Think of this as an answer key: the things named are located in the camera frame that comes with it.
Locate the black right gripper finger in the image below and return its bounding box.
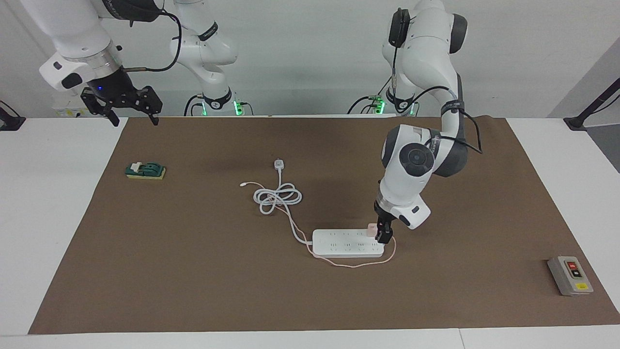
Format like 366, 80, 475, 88
132, 86, 163, 127
79, 88, 119, 128

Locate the pink charging cable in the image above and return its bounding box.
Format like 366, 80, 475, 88
241, 182, 398, 269

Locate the white power strip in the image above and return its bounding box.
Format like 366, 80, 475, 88
311, 229, 386, 258

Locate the white box with yellow label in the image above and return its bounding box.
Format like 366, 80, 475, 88
52, 99, 89, 118

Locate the brown table mat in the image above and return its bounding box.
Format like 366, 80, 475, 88
28, 115, 620, 335

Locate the black right arm base cable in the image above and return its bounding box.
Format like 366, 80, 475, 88
184, 94, 207, 117

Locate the black arm base cable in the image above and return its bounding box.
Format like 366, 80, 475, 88
346, 77, 394, 115
184, 94, 207, 117

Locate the green knife switch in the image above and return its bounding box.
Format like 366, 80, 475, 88
125, 161, 167, 180

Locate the black camera stand clamp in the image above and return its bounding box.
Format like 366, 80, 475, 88
563, 78, 620, 131
0, 100, 26, 132

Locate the white power strip cable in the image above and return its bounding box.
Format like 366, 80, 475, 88
253, 159, 314, 245

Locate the black left arm base cable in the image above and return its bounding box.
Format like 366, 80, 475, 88
346, 77, 394, 115

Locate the grey on-off switch box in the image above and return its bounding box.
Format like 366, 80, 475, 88
547, 255, 594, 297

